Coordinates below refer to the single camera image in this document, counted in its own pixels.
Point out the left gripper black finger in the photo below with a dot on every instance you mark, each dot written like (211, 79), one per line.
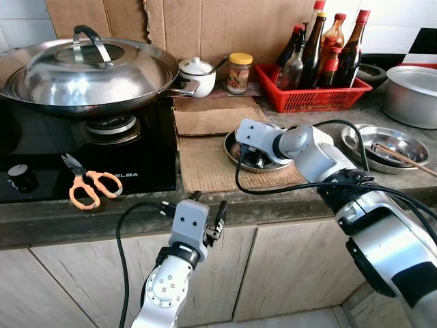
(221, 217)
(195, 197)

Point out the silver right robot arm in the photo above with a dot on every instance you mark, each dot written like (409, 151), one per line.
(389, 239)

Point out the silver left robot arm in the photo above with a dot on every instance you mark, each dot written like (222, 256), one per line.
(164, 294)

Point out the wide steel dish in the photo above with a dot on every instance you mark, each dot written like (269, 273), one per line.
(229, 150)

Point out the brown cardboard mat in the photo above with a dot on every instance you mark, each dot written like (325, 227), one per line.
(212, 119)
(205, 167)

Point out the red plastic basket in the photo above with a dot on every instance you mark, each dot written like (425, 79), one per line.
(307, 101)

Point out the pale wooden cabinet door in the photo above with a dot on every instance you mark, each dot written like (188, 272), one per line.
(82, 273)
(287, 266)

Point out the glass jar yellow lid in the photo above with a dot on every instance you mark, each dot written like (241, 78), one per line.
(239, 76)

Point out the shallow steel plate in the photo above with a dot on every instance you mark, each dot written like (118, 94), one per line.
(347, 147)
(403, 140)

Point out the clear glass bottle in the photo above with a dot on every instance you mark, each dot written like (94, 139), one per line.
(292, 72)

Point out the white ceramic condiment pot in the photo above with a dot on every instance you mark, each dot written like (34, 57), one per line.
(198, 82)

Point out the condiment pot spoon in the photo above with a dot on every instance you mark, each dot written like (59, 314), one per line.
(222, 63)

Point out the steel gas burner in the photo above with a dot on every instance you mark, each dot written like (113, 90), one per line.
(113, 128)

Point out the dark sauce bottle red cap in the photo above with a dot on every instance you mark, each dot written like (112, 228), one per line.
(351, 58)
(287, 51)

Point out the small red label bottle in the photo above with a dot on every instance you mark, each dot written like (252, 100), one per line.
(330, 68)

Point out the tall dark sauce bottle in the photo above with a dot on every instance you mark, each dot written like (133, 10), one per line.
(313, 55)

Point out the wooden chopstick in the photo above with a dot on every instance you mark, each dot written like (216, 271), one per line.
(410, 164)
(399, 154)

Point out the large brown cardboard sheet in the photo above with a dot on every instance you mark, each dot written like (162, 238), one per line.
(205, 27)

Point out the amber sauce bottle red cap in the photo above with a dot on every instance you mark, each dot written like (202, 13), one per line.
(332, 37)

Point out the dark stone mortar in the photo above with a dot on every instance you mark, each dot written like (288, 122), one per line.
(374, 74)

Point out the large metal wok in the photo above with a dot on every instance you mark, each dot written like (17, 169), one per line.
(68, 108)

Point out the steel wok lid glass window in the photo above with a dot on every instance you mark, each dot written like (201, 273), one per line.
(89, 78)

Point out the grey aluminium pot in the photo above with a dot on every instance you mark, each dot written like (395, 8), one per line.
(410, 113)

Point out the black glass gas stove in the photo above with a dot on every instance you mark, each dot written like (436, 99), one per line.
(41, 143)

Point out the black stove knob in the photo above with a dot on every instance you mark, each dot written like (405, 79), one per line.
(22, 179)

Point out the grey aluminium pot lid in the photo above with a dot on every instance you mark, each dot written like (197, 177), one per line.
(416, 80)

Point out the small brown cardboard sheet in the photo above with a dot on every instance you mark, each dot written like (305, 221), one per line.
(95, 17)

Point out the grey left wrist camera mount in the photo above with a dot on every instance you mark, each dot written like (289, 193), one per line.
(190, 220)

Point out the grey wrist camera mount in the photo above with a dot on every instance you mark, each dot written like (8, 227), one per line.
(256, 133)
(190, 220)

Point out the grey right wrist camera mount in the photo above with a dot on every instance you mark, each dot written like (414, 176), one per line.
(256, 133)

